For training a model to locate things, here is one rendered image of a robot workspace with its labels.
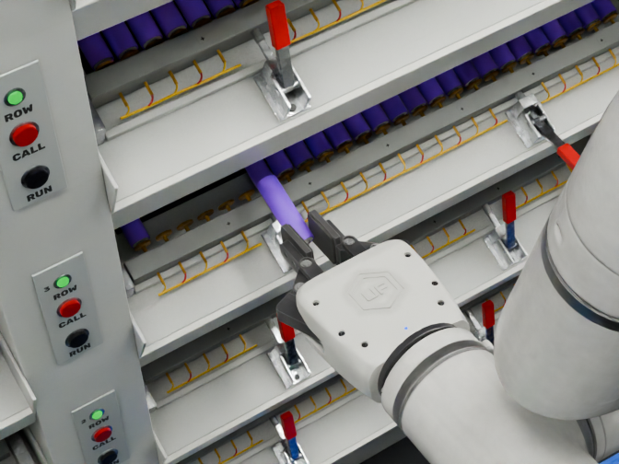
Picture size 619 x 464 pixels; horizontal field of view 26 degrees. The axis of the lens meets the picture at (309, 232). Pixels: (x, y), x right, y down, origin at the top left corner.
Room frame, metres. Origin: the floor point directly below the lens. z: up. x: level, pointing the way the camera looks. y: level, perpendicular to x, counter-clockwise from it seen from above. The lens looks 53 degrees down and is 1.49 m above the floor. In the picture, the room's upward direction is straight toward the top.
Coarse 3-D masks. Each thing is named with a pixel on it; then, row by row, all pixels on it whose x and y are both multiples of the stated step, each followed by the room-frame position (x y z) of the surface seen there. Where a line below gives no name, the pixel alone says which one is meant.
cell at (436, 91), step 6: (432, 78) 0.85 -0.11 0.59; (420, 84) 0.85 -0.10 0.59; (426, 84) 0.85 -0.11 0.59; (432, 84) 0.85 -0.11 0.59; (438, 84) 0.85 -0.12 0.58; (420, 90) 0.84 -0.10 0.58; (426, 90) 0.84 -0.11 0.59; (432, 90) 0.84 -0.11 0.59; (438, 90) 0.84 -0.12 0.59; (426, 96) 0.84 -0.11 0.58; (432, 96) 0.84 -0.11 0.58; (438, 96) 0.84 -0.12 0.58; (426, 102) 0.84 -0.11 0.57
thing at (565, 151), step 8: (536, 120) 0.82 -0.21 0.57; (536, 128) 0.82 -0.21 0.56; (544, 128) 0.81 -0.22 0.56; (544, 136) 0.81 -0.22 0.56; (552, 136) 0.81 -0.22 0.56; (552, 144) 0.80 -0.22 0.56; (560, 144) 0.80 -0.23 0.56; (568, 144) 0.80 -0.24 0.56; (560, 152) 0.79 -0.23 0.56; (568, 152) 0.78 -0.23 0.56; (576, 152) 0.79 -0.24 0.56; (568, 160) 0.78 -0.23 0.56; (576, 160) 0.78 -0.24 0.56
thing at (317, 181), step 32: (608, 32) 0.92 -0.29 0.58; (544, 64) 0.88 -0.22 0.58; (576, 64) 0.89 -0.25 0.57; (480, 96) 0.84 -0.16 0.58; (512, 96) 0.85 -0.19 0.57; (416, 128) 0.80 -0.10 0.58; (448, 128) 0.81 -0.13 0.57; (352, 160) 0.76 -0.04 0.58; (384, 160) 0.77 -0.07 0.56; (288, 192) 0.72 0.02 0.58; (320, 192) 0.74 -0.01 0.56; (224, 224) 0.69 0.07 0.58; (256, 224) 0.70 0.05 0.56; (160, 256) 0.66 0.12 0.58; (192, 256) 0.67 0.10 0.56
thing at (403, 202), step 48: (576, 96) 0.87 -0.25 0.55; (480, 144) 0.81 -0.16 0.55; (240, 192) 0.74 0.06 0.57; (384, 192) 0.75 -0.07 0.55; (432, 192) 0.76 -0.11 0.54; (384, 240) 0.74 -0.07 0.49; (192, 288) 0.65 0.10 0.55; (240, 288) 0.65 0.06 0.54; (288, 288) 0.68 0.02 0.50; (144, 336) 0.60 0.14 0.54; (192, 336) 0.62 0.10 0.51
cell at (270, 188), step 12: (264, 180) 0.69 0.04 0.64; (276, 180) 0.69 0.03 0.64; (264, 192) 0.68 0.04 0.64; (276, 192) 0.68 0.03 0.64; (276, 204) 0.67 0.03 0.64; (288, 204) 0.67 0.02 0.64; (276, 216) 0.66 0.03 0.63; (288, 216) 0.66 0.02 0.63; (300, 216) 0.66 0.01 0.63; (300, 228) 0.65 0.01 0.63
